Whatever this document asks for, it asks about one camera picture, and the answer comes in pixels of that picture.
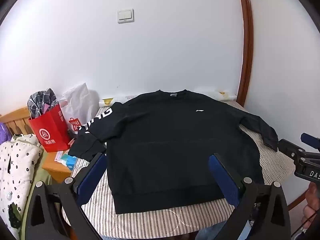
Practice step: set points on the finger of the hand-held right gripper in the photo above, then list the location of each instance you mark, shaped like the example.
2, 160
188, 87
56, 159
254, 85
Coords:
310, 141
290, 148

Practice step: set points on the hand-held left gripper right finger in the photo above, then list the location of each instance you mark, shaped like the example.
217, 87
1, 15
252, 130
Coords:
222, 177

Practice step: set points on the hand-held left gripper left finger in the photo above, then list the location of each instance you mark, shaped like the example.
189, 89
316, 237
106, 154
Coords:
91, 177

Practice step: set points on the black sweatshirt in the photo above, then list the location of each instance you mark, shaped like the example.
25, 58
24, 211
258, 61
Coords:
175, 142

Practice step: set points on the person's right hand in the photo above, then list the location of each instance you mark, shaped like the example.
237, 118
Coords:
311, 205

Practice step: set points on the blue packet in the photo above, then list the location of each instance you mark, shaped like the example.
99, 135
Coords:
69, 162

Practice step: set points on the wooden nightstand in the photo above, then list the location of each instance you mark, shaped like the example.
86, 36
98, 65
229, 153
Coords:
53, 168

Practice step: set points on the green blanket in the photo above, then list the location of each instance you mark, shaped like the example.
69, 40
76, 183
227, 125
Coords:
40, 177

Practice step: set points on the red paper bag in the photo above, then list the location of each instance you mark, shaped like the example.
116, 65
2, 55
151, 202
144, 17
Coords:
51, 132

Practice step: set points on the white floral quilt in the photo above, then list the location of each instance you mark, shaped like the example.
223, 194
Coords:
17, 170

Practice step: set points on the striped bed sheet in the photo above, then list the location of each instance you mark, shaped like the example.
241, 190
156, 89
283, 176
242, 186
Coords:
162, 222

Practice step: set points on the white plastic bag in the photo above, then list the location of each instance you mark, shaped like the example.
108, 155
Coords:
80, 100

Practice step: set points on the white yellow-printed bolster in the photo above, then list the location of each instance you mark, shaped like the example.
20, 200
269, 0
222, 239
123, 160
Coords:
110, 101

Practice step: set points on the grey plaid cloth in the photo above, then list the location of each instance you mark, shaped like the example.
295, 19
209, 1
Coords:
41, 102

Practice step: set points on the wooden slatted headboard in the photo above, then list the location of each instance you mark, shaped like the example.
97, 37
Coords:
17, 121

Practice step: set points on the purple cloth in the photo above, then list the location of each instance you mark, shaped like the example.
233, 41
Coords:
5, 133

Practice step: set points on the wooden bed frame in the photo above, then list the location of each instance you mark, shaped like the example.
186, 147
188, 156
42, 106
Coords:
298, 198

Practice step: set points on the wooden door frame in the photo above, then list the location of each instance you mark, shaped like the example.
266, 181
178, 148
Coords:
247, 42

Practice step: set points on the white light switch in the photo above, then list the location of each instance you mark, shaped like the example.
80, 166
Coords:
125, 16

